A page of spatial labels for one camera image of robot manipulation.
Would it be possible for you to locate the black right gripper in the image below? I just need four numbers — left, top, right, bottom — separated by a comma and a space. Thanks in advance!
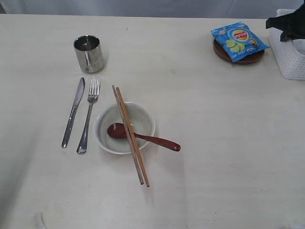
265, 3, 305, 42

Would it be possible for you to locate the white perforated plastic basket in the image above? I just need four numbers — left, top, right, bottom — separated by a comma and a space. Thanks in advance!
268, 9, 305, 81

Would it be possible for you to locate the brown round wooden plate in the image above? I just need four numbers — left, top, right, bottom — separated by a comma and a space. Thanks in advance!
213, 39, 265, 65

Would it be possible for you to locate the blue chips bag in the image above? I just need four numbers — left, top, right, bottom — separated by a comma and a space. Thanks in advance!
211, 21, 270, 62

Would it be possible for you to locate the white patterned ceramic bowl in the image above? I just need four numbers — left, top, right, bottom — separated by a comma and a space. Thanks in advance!
93, 102, 156, 156

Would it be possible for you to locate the wooden chopstick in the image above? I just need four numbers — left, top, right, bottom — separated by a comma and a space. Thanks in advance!
115, 87, 150, 187
112, 85, 144, 185

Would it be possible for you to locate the dark red wooden spoon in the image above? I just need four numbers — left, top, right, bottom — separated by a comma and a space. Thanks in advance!
107, 123, 181, 152

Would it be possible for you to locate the shiny metal cup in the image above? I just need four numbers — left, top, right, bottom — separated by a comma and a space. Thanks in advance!
73, 35, 104, 73

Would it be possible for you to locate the silver fork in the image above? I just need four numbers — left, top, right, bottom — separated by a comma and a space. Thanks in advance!
76, 78, 100, 155

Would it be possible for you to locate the silver table knife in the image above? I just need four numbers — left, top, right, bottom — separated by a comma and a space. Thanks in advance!
61, 77, 85, 148

